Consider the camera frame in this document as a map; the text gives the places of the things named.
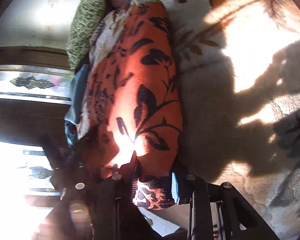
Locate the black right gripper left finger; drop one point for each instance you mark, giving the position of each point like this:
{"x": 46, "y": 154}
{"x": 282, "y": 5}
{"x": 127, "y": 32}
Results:
{"x": 116, "y": 217}

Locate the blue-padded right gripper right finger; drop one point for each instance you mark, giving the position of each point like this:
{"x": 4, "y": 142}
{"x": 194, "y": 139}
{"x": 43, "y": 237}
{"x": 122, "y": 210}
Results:
{"x": 217, "y": 211}

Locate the orange floral blouse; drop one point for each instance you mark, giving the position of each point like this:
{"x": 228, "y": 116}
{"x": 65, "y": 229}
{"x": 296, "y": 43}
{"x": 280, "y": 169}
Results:
{"x": 131, "y": 106}

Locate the teal patterned cloth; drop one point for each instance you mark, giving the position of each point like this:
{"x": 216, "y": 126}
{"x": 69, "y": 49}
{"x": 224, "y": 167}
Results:
{"x": 70, "y": 132}

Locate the blue folded towel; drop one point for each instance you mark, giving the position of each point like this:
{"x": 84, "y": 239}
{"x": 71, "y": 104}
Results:
{"x": 77, "y": 90}

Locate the stained glass window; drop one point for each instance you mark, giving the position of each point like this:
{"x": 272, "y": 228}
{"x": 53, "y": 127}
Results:
{"x": 31, "y": 83}

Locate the leaf-print bed blanket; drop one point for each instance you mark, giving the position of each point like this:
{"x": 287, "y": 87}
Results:
{"x": 238, "y": 65}

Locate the green checkered pillow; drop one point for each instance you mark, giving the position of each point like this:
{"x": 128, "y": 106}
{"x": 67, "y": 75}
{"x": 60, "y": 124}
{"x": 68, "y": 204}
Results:
{"x": 88, "y": 15}

